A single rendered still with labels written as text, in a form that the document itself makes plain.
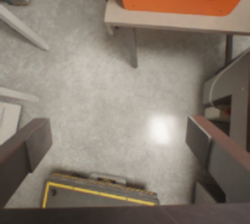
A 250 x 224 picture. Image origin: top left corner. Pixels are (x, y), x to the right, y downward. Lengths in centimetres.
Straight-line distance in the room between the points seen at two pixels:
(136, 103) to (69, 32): 85
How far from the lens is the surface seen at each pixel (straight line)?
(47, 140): 17
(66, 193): 125
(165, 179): 148
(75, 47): 165
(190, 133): 16
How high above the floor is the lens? 141
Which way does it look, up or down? 80 degrees down
